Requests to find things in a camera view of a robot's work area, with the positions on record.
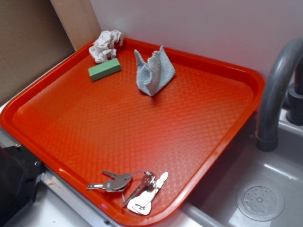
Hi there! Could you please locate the grey toy sink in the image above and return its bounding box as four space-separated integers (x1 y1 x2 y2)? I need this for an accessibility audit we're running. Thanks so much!
182 115 303 227

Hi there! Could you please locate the grey curved faucet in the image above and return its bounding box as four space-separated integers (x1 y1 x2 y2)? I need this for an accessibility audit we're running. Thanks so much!
256 38 303 152

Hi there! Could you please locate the red plastic tray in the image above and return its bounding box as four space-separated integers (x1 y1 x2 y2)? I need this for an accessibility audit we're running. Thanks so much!
0 39 265 227

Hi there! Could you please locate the black faucet handle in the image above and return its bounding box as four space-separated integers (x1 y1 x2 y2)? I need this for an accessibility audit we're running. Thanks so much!
286 58 303 126

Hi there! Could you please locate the crumpled white paper towel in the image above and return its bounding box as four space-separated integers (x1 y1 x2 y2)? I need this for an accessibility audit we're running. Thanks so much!
89 30 125 63

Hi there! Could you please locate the light blue cloth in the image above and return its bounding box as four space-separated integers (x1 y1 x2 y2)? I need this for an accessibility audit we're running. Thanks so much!
134 46 176 96

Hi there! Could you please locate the silver key bunch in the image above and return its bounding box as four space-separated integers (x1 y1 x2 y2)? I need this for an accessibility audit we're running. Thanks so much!
87 170 169 216

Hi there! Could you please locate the brown cardboard panel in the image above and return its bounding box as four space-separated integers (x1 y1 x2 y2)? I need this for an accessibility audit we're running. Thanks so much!
0 0 74 105

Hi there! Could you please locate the green rectangular block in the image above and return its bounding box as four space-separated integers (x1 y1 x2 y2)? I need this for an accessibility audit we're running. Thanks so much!
88 58 122 81

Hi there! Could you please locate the wooden board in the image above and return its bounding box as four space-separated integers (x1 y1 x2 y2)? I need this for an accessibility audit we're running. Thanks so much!
51 0 101 51

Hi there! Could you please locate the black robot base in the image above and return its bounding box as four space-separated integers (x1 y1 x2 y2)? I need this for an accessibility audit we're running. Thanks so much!
0 146 44 227

